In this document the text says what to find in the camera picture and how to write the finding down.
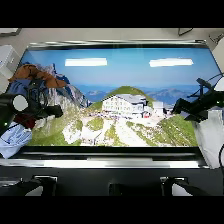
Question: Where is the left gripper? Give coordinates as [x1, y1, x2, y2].
[33, 105, 64, 120]

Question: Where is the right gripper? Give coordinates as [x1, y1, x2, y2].
[171, 97, 208, 118]

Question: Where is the light blue shirt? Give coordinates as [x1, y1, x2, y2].
[0, 121, 34, 160]

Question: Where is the brown garment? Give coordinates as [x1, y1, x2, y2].
[9, 63, 68, 89]

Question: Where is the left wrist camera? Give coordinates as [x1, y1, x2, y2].
[26, 79, 48, 107]

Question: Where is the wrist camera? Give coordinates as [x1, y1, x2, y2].
[195, 77, 215, 98]
[26, 79, 48, 107]

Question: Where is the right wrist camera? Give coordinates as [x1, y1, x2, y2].
[195, 77, 215, 98]

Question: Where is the silver frame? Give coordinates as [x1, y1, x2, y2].
[0, 156, 214, 197]

